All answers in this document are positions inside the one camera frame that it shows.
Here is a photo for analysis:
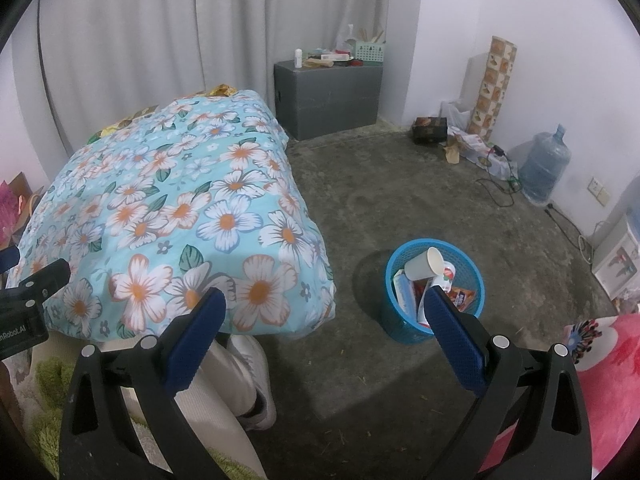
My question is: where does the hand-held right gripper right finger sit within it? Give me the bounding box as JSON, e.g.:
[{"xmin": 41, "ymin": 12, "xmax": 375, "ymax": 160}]
[{"xmin": 424, "ymin": 285, "xmax": 593, "ymax": 480}]

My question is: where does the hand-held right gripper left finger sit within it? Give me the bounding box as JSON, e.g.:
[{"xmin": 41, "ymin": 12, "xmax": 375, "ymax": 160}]
[{"xmin": 59, "ymin": 287, "xmax": 228, "ymax": 480}]

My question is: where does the dark red snack packet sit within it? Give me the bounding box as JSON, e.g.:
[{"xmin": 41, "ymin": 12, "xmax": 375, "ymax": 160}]
[{"xmin": 442, "ymin": 285, "xmax": 477, "ymax": 313}]

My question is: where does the blue mesh wastebasket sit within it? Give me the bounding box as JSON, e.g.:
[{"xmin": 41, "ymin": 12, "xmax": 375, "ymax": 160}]
[{"xmin": 382, "ymin": 238, "xmax": 486, "ymax": 345}]

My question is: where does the white blue packet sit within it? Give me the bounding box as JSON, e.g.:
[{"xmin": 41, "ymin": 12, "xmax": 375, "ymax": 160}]
[{"xmin": 392, "ymin": 269, "xmax": 418, "ymax": 323}]

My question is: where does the white paper cup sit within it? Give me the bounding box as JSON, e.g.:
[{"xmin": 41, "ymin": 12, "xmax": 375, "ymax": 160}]
[{"xmin": 404, "ymin": 246, "xmax": 445, "ymax": 282}]

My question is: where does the green shaggy mat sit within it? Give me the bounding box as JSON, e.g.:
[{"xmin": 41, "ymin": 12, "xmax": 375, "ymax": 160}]
[{"xmin": 30, "ymin": 340, "xmax": 261, "ymax": 480}]

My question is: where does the person's white trouser leg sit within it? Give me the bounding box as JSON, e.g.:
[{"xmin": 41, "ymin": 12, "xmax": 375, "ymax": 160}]
[{"xmin": 127, "ymin": 335, "xmax": 271, "ymax": 480}]

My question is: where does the white shoe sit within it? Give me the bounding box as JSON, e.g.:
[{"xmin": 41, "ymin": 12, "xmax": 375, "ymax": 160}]
[{"xmin": 227, "ymin": 335, "xmax": 277, "ymax": 431}]

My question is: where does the brown cardboard piece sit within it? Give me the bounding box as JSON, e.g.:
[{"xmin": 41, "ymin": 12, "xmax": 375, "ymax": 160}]
[{"xmin": 7, "ymin": 172, "xmax": 46, "ymax": 211}]

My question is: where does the blue floral blanket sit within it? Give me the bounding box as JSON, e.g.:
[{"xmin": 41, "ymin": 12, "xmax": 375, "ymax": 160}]
[{"xmin": 22, "ymin": 89, "xmax": 337, "ymax": 343}]

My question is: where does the pink printed blanket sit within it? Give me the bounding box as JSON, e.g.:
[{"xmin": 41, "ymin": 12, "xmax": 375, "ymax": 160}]
[{"xmin": 477, "ymin": 312, "xmax": 640, "ymax": 480}]

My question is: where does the white water dispenser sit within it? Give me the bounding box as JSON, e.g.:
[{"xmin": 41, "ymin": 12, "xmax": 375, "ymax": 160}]
[{"xmin": 592, "ymin": 210, "xmax": 640, "ymax": 296}]

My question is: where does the blue water jug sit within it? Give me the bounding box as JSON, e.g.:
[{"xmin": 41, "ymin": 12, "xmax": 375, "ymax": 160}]
[{"xmin": 520, "ymin": 124, "xmax": 572, "ymax": 207}]

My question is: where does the white plastic bag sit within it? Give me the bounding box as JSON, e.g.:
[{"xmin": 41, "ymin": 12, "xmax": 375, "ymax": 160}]
[{"xmin": 440, "ymin": 100, "xmax": 506, "ymax": 171}]

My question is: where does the dark cardboard box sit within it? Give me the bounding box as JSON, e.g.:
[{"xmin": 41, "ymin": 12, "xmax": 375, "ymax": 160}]
[{"xmin": 411, "ymin": 116, "xmax": 448, "ymax": 143}]

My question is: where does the white board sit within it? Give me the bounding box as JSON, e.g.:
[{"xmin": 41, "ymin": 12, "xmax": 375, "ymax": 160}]
[{"xmin": 464, "ymin": 52, "xmax": 493, "ymax": 111}]

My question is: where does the grey cabinet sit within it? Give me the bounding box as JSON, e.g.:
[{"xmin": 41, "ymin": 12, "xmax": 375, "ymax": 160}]
[{"xmin": 273, "ymin": 58, "xmax": 385, "ymax": 142}]

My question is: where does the grey curtain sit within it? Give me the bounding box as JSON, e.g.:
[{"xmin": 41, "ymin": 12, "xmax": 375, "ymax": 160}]
[{"xmin": 12, "ymin": 0, "xmax": 426, "ymax": 161}]

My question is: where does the green desk organizer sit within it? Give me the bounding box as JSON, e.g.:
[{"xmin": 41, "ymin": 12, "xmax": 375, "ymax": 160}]
[{"xmin": 354, "ymin": 39, "xmax": 386, "ymax": 63}]

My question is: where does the black power cable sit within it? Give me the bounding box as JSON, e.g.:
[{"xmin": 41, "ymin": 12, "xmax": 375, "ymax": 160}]
[{"xmin": 475, "ymin": 145, "xmax": 601, "ymax": 266}]

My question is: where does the wall socket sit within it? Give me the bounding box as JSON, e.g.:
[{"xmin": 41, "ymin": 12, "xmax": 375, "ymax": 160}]
[{"xmin": 586, "ymin": 176, "xmax": 612, "ymax": 206}]

